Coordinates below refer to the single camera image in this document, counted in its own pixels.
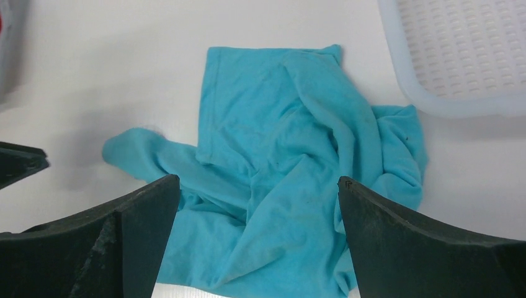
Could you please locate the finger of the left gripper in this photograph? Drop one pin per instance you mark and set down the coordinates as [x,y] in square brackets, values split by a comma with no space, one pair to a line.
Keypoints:
[19,162]

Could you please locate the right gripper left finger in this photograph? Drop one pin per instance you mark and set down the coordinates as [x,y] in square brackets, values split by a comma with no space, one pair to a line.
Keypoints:
[111,250]

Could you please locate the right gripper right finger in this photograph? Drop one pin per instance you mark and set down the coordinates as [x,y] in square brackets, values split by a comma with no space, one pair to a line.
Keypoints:
[398,252]

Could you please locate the white plastic basket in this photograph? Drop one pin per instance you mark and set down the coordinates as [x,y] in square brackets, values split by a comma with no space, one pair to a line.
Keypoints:
[458,59]

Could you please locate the turquoise t-shirt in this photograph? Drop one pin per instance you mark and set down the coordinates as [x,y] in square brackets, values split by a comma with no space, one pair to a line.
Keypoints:
[259,213]

